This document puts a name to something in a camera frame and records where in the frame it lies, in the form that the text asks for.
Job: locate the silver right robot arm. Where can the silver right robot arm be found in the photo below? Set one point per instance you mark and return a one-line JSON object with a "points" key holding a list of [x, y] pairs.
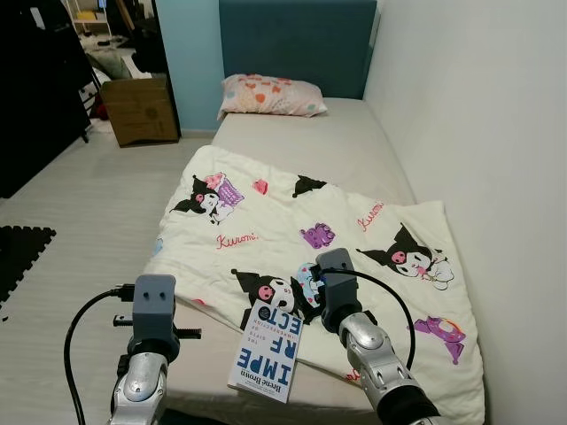
{"points": [[381, 363]]}

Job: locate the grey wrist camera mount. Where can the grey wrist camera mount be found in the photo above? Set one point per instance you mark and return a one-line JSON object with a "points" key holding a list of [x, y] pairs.
{"points": [[152, 305], [337, 279]]}

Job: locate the grey crumpled garment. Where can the grey crumpled garment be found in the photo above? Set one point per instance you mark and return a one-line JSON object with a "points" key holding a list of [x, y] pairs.
{"points": [[106, 62]]}

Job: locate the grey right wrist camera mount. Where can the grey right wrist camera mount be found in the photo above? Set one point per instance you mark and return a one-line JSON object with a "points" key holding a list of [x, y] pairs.
{"points": [[337, 279]]}

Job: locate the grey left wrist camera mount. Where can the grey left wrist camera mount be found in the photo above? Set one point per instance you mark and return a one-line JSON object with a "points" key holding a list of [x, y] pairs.
{"points": [[152, 305]]}

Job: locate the white blue printed book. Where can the white blue printed book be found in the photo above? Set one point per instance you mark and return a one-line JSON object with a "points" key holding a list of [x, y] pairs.
{"points": [[266, 354]]}

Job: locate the open brown cardboard box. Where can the open brown cardboard box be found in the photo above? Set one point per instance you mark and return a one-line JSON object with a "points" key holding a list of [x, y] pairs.
{"points": [[142, 111]]}

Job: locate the yellow storage box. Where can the yellow storage box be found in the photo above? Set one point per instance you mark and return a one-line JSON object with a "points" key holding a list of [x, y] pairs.
{"points": [[85, 15]]}

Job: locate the dark teal padded headboard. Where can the dark teal padded headboard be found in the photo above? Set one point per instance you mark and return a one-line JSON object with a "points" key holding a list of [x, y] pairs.
{"points": [[297, 44]]}

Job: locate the large black foam mat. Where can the large black foam mat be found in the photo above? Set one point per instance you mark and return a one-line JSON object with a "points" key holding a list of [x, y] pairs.
{"points": [[22, 257]]}

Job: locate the pink pillow with orange spots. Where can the pink pillow with orange spots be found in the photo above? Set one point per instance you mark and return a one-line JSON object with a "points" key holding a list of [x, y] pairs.
{"points": [[270, 96]]}

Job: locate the black fabric cabinet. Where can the black fabric cabinet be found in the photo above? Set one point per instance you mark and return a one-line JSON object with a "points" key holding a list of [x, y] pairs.
{"points": [[35, 88]]}

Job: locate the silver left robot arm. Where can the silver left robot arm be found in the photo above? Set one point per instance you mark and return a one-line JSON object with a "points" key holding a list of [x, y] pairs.
{"points": [[142, 385]]}

